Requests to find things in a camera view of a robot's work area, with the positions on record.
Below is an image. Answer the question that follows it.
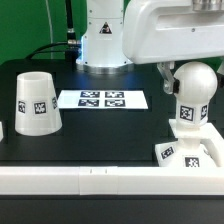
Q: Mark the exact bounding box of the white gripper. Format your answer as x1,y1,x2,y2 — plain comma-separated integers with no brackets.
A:
122,0,224,94

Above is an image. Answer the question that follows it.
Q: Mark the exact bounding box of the white lamp bulb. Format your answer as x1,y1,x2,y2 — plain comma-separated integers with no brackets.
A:
174,62,217,128

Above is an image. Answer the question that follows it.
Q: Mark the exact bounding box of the white lamp base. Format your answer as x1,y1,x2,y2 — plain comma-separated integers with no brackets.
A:
155,119,224,168

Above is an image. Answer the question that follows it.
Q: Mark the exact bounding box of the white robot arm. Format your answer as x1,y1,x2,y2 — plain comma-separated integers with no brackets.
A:
77,0,224,94

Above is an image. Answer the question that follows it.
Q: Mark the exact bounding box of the white conical lamp shade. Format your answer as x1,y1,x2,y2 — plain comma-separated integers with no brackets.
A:
15,71,62,136

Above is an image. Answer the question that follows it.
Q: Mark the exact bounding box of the white marker sheet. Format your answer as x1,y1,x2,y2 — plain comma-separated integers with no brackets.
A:
58,90,148,109

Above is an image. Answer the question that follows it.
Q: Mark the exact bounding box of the white right wall bar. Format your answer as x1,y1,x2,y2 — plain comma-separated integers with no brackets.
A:
204,139,224,167

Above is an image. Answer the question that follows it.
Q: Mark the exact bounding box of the white wall bar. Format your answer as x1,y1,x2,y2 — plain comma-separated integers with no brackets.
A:
0,121,4,142
0,166,224,196
204,139,224,167

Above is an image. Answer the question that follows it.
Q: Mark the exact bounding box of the black thick cable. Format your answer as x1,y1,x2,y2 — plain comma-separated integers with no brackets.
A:
64,0,82,48

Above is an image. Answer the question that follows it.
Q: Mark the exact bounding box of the black curved cable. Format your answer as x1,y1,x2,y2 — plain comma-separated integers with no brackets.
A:
25,41,81,60

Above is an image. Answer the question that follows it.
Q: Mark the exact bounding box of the white front wall bar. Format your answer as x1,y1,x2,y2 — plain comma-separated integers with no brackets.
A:
0,166,224,196

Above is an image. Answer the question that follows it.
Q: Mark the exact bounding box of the white left wall bar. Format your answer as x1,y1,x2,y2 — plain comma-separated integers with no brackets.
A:
0,121,4,142

